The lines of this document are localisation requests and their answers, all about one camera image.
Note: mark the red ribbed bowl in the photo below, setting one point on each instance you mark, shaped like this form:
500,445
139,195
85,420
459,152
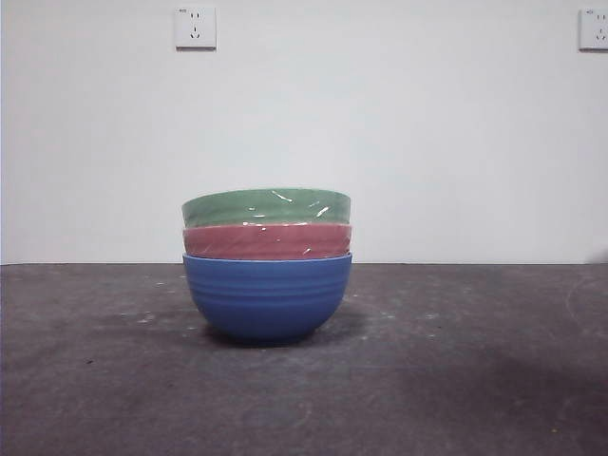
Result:
247,241

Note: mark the green ribbed bowl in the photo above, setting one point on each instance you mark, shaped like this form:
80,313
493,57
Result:
237,206

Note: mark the blue ribbed bowl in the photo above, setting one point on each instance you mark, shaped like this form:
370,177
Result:
266,299

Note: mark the white wall socket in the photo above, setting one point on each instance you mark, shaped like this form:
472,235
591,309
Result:
195,27
594,29

